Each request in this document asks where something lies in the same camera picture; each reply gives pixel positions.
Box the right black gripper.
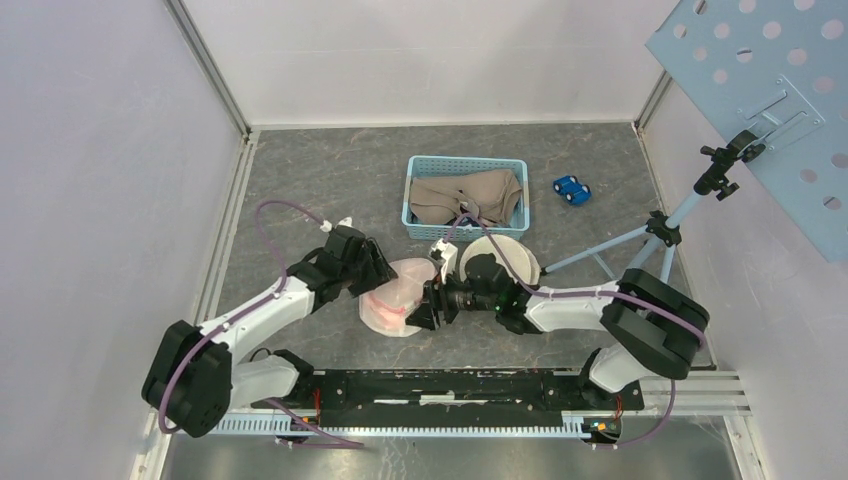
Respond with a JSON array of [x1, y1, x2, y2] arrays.
[[405, 263, 499, 331]]

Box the white mesh laundry bag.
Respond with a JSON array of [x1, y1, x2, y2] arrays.
[[359, 258, 436, 338]]

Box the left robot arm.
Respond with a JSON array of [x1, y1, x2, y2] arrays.
[[141, 225, 397, 438]]

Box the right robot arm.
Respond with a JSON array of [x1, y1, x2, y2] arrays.
[[405, 253, 710, 408]]

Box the beige bra in basket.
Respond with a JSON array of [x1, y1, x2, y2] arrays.
[[408, 169, 524, 227]]

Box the light blue plastic basket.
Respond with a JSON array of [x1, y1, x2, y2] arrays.
[[401, 155, 530, 241]]

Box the blue toy car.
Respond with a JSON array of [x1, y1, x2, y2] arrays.
[[552, 175, 592, 206]]

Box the blue tripod stand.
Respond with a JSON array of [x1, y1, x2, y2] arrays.
[[541, 130, 771, 282]]

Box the blue perforated panel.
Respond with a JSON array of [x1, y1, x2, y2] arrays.
[[646, 0, 847, 263]]

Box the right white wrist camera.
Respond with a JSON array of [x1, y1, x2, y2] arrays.
[[429, 239, 459, 282]]

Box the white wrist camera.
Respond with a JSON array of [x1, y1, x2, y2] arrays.
[[429, 239, 459, 282], [320, 216, 353, 233]]

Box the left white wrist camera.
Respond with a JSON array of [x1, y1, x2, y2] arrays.
[[320, 216, 353, 233]]

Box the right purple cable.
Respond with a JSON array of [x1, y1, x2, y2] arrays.
[[442, 210, 708, 450]]

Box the purple cable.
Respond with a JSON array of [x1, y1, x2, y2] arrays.
[[157, 199, 367, 450], [442, 210, 708, 450]]

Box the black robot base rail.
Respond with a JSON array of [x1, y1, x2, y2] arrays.
[[282, 368, 645, 428]]

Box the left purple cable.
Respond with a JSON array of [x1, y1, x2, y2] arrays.
[[157, 199, 367, 450]]

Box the white cable tray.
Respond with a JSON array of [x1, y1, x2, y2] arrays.
[[209, 412, 619, 440]]

